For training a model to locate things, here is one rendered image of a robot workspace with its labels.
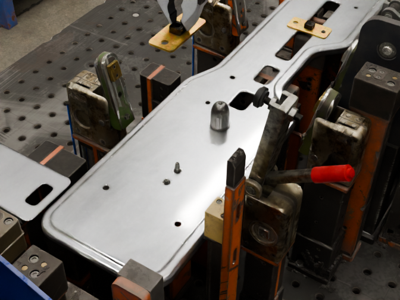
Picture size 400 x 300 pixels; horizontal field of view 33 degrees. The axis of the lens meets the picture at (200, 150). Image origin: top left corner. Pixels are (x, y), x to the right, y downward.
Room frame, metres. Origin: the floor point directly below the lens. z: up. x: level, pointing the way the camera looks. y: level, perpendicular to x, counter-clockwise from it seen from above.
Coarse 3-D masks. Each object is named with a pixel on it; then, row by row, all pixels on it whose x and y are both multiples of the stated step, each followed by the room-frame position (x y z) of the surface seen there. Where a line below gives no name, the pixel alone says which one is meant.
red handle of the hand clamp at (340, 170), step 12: (312, 168) 0.62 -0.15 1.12; (324, 168) 0.61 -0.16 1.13; (336, 168) 0.60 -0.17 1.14; (348, 168) 0.60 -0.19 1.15; (276, 180) 0.64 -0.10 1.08; (288, 180) 0.63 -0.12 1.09; (300, 180) 0.62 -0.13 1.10; (312, 180) 0.61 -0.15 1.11; (324, 180) 0.60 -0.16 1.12; (336, 180) 0.59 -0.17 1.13; (348, 180) 0.59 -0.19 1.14
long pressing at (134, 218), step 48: (288, 0) 1.24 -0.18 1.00; (336, 0) 1.23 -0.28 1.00; (384, 0) 1.23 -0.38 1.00; (240, 48) 1.06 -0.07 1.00; (336, 48) 1.06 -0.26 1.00; (192, 96) 0.91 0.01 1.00; (144, 144) 0.79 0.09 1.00; (192, 144) 0.79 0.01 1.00; (240, 144) 0.79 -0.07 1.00; (96, 192) 0.68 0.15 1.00; (144, 192) 0.68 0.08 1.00; (192, 192) 0.69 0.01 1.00; (96, 240) 0.59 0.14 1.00; (144, 240) 0.59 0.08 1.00; (192, 240) 0.59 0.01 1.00
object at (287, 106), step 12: (264, 96) 0.66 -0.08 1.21; (288, 96) 0.65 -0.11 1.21; (276, 108) 0.63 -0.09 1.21; (288, 108) 0.63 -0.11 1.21; (276, 120) 0.63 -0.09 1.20; (288, 120) 0.63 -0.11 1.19; (300, 120) 0.63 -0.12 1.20; (264, 132) 0.64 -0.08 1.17; (276, 132) 0.63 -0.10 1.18; (264, 144) 0.64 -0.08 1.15; (276, 144) 0.63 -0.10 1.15; (264, 156) 0.64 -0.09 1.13; (276, 156) 0.65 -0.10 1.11; (252, 168) 0.64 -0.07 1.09; (264, 168) 0.64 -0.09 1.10; (264, 180) 0.64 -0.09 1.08
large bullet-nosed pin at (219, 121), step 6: (216, 102) 0.84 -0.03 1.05; (222, 102) 0.84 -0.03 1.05; (216, 108) 0.83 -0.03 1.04; (222, 108) 0.83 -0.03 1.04; (228, 108) 0.84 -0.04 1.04; (216, 114) 0.83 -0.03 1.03; (222, 114) 0.82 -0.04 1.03; (228, 114) 0.83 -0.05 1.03; (210, 120) 0.84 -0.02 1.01; (216, 120) 0.82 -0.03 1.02; (222, 120) 0.82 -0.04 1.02; (228, 120) 0.83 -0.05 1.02; (210, 126) 0.84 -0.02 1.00; (216, 126) 0.82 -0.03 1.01; (222, 126) 0.82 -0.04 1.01; (228, 126) 0.83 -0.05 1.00
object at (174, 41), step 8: (168, 24) 0.75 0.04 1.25; (176, 24) 0.74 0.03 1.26; (200, 24) 0.75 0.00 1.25; (160, 32) 0.73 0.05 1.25; (168, 32) 0.73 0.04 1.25; (176, 32) 0.73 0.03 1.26; (184, 32) 0.73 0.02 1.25; (192, 32) 0.73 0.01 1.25; (152, 40) 0.71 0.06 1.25; (160, 40) 0.71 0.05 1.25; (168, 40) 0.71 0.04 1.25; (176, 40) 0.72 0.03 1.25; (184, 40) 0.72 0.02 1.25; (160, 48) 0.70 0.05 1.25; (168, 48) 0.70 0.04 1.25; (176, 48) 0.70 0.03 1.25
